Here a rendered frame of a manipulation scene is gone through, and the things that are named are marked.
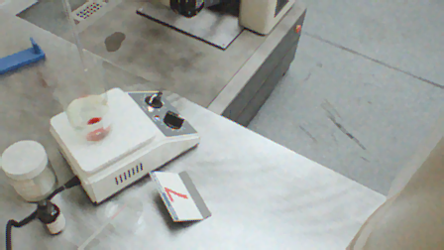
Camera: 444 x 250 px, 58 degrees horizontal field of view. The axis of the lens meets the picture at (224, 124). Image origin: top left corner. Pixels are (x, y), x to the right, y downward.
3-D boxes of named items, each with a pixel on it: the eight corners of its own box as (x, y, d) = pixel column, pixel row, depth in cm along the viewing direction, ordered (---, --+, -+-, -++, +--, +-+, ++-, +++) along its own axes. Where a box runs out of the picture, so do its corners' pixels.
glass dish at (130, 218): (106, 236, 58) (103, 229, 57) (107, 202, 62) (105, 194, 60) (145, 232, 59) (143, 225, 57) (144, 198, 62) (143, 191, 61)
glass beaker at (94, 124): (113, 110, 62) (104, 69, 56) (119, 142, 59) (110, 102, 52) (65, 118, 61) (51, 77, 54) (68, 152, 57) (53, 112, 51)
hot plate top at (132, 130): (119, 89, 66) (118, 85, 65) (160, 136, 60) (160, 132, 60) (49, 123, 61) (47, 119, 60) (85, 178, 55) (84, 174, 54)
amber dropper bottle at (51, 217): (40, 230, 58) (25, 207, 53) (53, 213, 60) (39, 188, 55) (58, 238, 58) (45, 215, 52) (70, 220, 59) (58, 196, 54)
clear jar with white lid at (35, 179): (33, 166, 65) (16, 135, 59) (66, 176, 64) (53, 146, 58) (10, 196, 61) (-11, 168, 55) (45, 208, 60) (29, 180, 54)
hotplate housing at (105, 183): (160, 100, 76) (157, 68, 70) (202, 145, 70) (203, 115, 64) (45, 159, 66) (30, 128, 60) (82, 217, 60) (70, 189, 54)
